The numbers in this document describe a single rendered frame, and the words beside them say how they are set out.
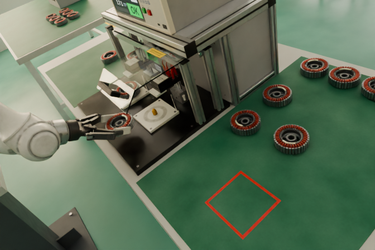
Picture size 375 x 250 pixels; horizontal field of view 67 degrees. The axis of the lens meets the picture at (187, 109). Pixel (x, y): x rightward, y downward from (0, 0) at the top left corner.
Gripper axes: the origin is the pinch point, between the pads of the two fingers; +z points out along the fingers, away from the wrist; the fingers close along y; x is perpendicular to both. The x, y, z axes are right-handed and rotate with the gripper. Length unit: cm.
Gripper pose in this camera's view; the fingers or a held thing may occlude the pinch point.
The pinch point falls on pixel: (119, 124)
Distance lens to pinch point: 115.9
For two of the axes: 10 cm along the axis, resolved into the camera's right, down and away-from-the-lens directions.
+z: 7.8, -1.0, 6.2
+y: 6.0, 3.9, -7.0
